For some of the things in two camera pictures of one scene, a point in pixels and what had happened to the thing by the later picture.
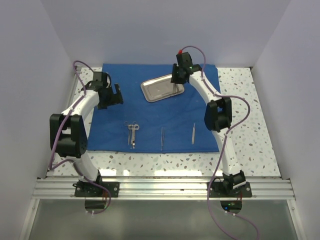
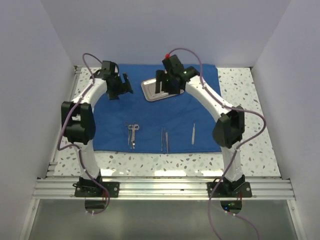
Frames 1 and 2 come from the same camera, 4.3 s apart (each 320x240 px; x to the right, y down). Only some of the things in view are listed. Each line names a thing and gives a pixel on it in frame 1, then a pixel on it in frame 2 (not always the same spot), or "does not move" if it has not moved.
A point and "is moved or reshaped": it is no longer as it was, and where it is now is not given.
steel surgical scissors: [134, 127] does not move
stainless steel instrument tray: [160, 88] does not move
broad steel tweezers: [193, 134] does not move
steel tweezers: [175, 86] is moved or reshaped
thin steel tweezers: [162, 136] does not move
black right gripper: [174, 79] -> [160, 75]
